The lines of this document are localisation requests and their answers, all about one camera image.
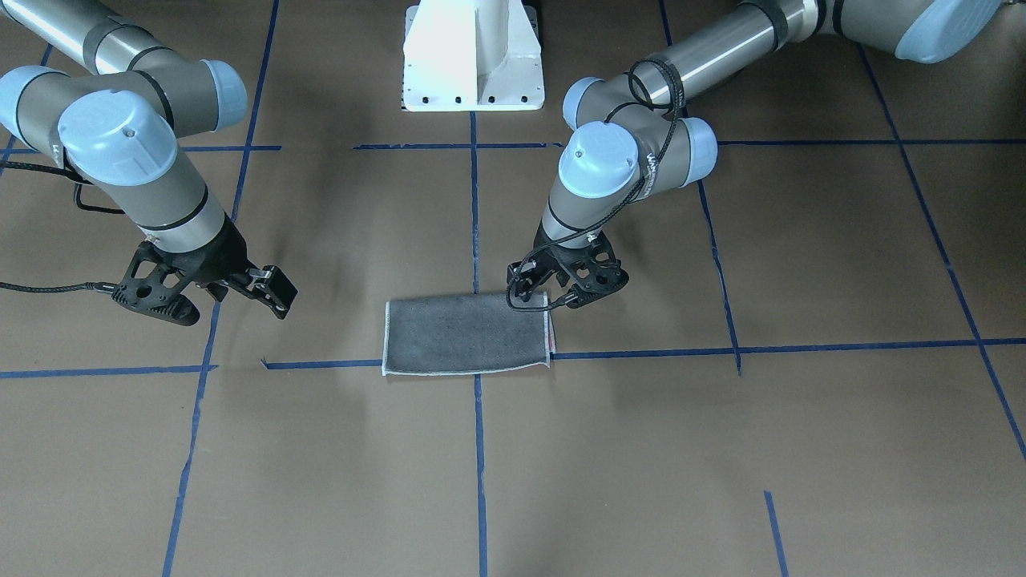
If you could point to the pink towel with white trim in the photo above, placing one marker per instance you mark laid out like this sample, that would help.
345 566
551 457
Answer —
462 335

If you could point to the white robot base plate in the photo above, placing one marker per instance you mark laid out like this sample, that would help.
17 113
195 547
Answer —
472 56

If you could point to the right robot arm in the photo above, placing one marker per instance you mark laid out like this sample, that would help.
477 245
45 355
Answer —
118 129

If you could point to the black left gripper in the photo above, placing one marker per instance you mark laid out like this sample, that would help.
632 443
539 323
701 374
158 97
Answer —
561 243

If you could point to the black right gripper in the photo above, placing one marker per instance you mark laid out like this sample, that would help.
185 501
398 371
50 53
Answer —
215 255

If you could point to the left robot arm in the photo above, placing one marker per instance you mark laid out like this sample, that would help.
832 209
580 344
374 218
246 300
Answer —
631 137

